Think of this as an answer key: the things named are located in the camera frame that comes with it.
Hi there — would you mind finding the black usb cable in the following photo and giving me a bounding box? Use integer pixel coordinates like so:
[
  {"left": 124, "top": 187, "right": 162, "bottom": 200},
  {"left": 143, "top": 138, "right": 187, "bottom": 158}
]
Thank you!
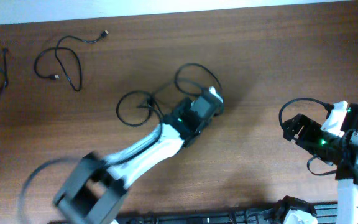
[{"left": 116, "top": 63, "right": 223, "bottom": 128}]

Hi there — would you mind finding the black cable gold plug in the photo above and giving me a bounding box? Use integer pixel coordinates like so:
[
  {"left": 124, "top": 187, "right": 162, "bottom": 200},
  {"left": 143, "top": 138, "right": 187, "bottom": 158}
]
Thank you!
[{"left": 33, "top": 29, "right": 109, "bottom": 93}]

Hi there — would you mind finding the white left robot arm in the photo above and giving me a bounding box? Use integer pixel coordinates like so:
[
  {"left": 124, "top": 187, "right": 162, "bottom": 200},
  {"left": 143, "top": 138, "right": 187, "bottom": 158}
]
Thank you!
[{"left": 53, "top": 91, "right": 223, "bottom": 223}]

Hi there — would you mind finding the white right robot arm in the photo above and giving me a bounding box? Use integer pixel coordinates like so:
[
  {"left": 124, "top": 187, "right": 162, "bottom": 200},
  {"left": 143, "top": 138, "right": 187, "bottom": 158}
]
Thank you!
[{"left": 278, "top": 101, "right": 358, "bottom": 223}]

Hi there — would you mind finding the black right arm wire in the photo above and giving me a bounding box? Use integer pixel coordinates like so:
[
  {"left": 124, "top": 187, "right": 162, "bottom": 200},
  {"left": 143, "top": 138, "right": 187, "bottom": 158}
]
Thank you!
[{"left": 278, "top": 97, "right": 358, "bottom": 218}]

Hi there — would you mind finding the black arm wire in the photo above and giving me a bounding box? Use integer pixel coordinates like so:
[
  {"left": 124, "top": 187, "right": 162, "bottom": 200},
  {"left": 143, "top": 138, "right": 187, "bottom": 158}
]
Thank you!
[
  {"left": 17, "top": 124, "right": 164, "bottom": 224},
  {"left": 278, "top": 97, "right": 358, "bottom": 218}
]

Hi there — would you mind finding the black left arm wire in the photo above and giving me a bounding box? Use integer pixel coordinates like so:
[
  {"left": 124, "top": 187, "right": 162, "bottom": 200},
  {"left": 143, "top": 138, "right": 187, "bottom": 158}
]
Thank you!
[{"left": 17, "top": 124, "right": 164, "bottom": 224}]

